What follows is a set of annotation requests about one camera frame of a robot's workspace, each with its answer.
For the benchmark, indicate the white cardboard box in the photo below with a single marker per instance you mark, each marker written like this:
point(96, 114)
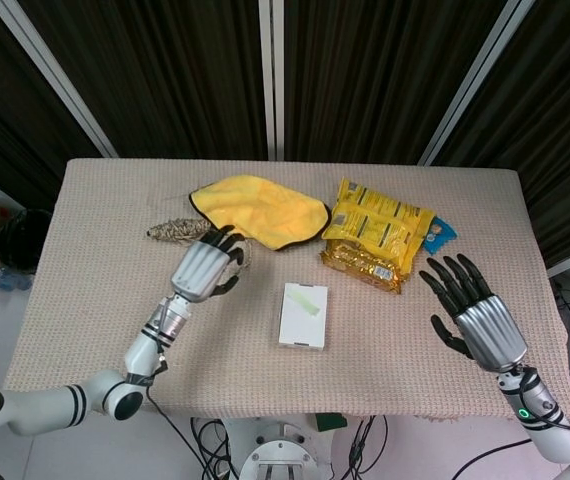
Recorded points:
point(300, 330)

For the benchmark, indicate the dark pleated curtain panel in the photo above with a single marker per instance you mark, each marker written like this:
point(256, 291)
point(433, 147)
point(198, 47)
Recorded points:
point(375, 75)
point(565, 125)
point(5, 100)
point(165, 75)

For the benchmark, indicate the blue snack packet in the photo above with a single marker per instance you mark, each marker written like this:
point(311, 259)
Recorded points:
point(440, 237)

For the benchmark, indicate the yellow snack bag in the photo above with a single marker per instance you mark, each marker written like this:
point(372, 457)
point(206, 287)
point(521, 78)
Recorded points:
point(375, 215)

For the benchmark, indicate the dark green block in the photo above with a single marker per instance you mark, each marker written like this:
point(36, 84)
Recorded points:
point(330, 422)

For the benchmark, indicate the black trash bin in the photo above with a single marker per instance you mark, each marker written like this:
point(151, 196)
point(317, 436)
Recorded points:
point(22, 240)

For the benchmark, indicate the beige waffle tablecloth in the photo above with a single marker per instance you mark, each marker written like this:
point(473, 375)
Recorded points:
point(390, 360)

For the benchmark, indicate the yellow microfiber cloth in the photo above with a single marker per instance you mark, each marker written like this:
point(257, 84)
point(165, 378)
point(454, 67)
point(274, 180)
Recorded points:
point(260, 210)

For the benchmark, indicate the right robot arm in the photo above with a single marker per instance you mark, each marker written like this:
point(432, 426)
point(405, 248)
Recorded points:
point(560, 435)

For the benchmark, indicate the gold foil snack pack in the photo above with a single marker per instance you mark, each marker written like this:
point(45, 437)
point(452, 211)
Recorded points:
point(360, 262)

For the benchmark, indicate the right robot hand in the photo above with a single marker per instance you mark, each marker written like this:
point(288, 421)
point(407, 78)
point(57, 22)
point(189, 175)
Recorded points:
point(490, 330)

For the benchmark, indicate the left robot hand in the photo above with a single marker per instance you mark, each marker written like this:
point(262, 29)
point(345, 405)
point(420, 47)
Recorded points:
point(200, 272)

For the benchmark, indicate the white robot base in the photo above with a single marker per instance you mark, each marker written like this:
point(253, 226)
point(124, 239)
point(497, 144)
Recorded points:
point(280, 455)

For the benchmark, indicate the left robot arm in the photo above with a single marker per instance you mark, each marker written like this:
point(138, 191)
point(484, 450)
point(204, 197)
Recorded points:
point(140, 350)

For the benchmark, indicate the light green paper slip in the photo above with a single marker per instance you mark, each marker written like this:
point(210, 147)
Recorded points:
point(305, 302)

